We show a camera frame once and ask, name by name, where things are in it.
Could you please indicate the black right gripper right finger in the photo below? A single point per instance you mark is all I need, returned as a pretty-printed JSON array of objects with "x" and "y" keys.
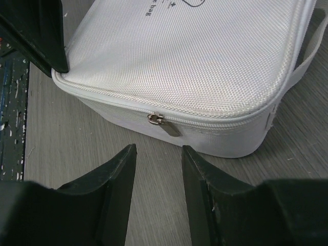
[{"x": 224, "y": 210}]

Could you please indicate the grey medicine kit case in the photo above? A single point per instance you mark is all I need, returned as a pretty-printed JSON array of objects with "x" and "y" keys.
[{"x": 209, "y": 74}]

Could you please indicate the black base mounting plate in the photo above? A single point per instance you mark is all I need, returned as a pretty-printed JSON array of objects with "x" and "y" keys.
[{"x": 14, "y": 100}]

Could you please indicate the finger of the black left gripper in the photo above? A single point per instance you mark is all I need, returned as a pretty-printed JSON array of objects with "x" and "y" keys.
[{"x": 35, "y": 29}]

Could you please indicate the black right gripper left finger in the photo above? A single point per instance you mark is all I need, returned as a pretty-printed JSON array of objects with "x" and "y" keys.
[{"x": 90, "y": 210}]

